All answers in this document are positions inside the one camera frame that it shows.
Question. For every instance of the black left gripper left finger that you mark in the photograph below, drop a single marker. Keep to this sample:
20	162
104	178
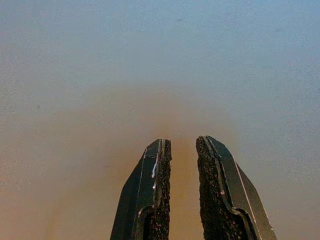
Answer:
142	190

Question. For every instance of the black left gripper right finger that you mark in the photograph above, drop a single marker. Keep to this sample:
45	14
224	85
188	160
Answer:
225	195

